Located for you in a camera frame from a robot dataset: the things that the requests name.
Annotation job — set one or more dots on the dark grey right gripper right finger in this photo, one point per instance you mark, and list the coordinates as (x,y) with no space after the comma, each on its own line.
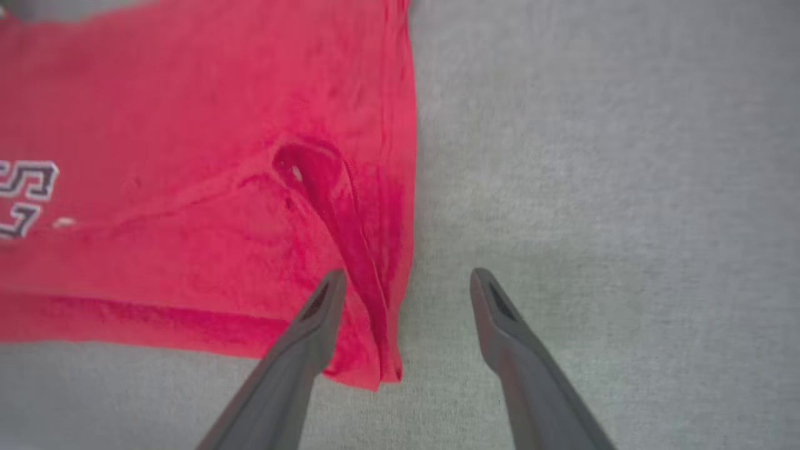
(531,387)

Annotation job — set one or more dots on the grey fabric sofa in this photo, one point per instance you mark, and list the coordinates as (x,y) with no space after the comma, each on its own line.
(600,187)

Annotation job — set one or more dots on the red basketball jersey white sleeves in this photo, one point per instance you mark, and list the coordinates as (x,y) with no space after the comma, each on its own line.
(187,156)

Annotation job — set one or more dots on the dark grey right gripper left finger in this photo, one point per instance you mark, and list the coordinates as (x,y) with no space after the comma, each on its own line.
(287,381)

